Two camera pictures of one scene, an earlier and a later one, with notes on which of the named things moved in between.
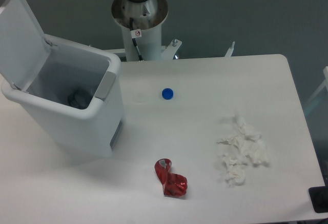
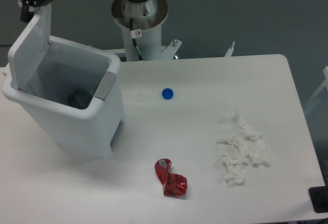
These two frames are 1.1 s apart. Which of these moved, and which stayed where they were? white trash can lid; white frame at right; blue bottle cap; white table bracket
Moved: white trash can lid
Stayed: blue bottle cap; white frame at right; white table bracket
